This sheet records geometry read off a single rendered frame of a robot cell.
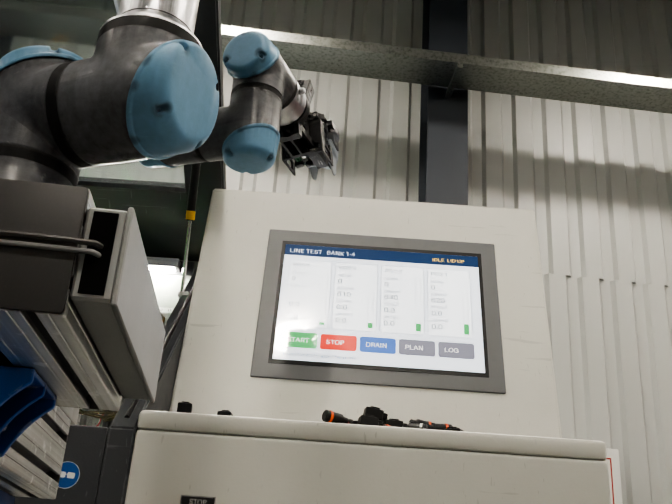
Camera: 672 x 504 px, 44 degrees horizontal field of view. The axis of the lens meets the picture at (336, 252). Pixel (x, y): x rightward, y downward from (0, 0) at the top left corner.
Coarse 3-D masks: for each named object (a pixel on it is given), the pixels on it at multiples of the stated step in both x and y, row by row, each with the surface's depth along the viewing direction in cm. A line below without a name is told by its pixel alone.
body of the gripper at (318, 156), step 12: (300, 120) 128; (312, 120) 135; (324, 120) 136; (288, 132) 130; (300, 132) 128; (312, 132) 133; (324, 132) 137; (288, 144) 131; (300, 144) 132; (312, 144) 132; (324, 144) 133; (288, 156) 133; (300, 156) 133; (312, 156) 133; (324, 156) 135; (288, 168) 135
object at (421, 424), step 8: (368, 408) 134; (376, 408) 135; (328, 416) 131; (336, 416) 132; (360, 416) 133; (368, 416) 133; (376, 416) 134; (384, 416) 135; (360, 424) 132; (368, 424) 132; (376, 424) 133; (384, 424) 131; (392, 424) 132; (400, 424) 132; (408, 424) 134; (416, 424) 134; (424, 424) 134; (432, 424) 135; (440, 424) 134; (448, 424) 134
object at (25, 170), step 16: (0, 144) 85; (0, 160) 84; (16, 160) 85; (32, 160) 85; (48, 160) 87; (0, 176) 83; (16, 176) 84; (32, 176) 85; (48, 176) 86; (64, 176) 88
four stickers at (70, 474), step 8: (64, 464) 119; (72, 464) 119; (80, 464) 120; (64, 472) 119; (72, 472) 119; (80, 472) 119; (64, 480) 119; (72, 480) 119; (64, 488) 118; (72, 488) 118
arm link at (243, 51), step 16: (256, 32) 117; (240, 48) 116; (256, 48) 115; (272, 48) 116; (224, 64) 117; (240, 64) 115; (256, 64) 115; (272, 64) 116; (240, 80) 116; (256, 80) 116; (272, 80) 117; (288, 80) 121; (288, 96) 122
